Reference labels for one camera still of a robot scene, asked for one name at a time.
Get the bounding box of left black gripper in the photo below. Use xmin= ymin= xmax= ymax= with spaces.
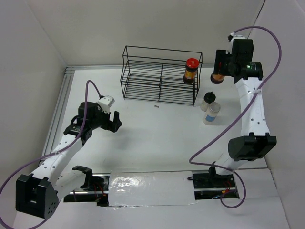
xmin=90 ymin=103 xmax=122 ymax=133

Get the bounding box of red lid sauce jar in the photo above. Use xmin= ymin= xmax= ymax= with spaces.
xmin=210 ymin=73 xmax=225 ymax=84
xmin=183 ymin=58 xmax=200 ymax=84

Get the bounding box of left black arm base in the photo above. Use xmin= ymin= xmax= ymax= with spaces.
xmin=63 ymin=173 xmax=110 ymax=207

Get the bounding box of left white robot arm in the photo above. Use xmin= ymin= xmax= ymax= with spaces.
xmin=15 ymin=96 xmax=122 ymax=219

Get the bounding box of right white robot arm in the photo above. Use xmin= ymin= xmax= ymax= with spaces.
xmin=208 ymin=35 xmax=277 ymax=187

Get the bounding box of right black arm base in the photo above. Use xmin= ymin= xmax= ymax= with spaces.
xmin=187 ymin=168 xmax=239 ymax=200

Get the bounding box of black cap spice bottle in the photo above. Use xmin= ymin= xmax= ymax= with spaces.
xmin=200 ymin=92 xmax=216 ymax=112

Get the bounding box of silver lid blue label jar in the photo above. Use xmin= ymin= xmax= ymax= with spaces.
xmin=203 ymin=102 xmax=221 ymax=125

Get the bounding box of reflective foil sheet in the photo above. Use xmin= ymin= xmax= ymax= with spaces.
xmin=108 ymin=171 xmax=196 ymax=207

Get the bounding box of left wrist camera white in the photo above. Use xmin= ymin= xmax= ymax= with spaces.
xmin=97 ymin=95 xmax=115 ymax=114

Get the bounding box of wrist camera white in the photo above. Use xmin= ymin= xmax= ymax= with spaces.
xmin=97 ymin=95 xmax=115 ymax=114
xmin=228 ymin=32 xmax=245 ymax=42

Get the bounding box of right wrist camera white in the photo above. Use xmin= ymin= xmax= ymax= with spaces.
xmin=228 ymin=32 xmax=245 ymax=42

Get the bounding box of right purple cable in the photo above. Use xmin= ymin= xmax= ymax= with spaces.
xmin=189 ymin=25 xmax=283 ymax=209

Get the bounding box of purple cable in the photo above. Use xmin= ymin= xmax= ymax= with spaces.
xmin=0 ymin=80 xmax=103 ymax=229
xmin=189 ymin=25 xmax=283 ymax=209

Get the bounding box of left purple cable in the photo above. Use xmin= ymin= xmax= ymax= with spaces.
xmin=0 ymin=80 xmax=103 ymax=229

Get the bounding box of aluminium extrusion frame rail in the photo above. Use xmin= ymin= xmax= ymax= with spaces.
xmin=36 ymin=64 xmax=235 ymax=174

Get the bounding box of black wire rack shelf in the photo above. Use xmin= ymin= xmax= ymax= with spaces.
xmin=120 ymin=45 xmax=203 ymax=106

